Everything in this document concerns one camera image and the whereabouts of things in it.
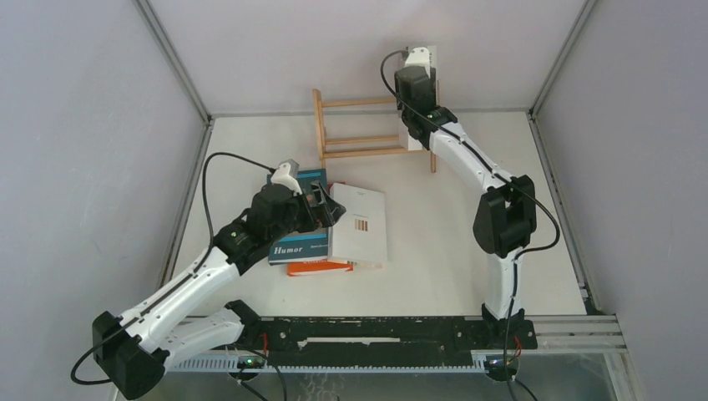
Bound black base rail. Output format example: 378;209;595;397
238;316;538;369

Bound wooden book rack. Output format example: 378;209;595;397
311;88;424;168

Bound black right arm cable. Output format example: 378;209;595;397
380;49;561;401

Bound orange book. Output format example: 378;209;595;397
286;182;355;278

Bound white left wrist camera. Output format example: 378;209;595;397
270;159;303;195

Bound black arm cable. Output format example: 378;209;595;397
70;152;278;387
380;49;561;401

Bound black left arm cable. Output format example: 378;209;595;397
70;152;278;387

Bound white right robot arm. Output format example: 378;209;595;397
387;66;537;348

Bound white Singularity palm book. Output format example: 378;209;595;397
427;44;439;104

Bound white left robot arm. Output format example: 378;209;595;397
90;184;346;400

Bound grey notebook with elastic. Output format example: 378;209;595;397
398;119;426;151

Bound white thick book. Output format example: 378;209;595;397
328;183;388;268

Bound teal Humor book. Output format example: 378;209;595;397
267;169;330;266

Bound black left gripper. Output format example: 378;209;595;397
267;180;344;245

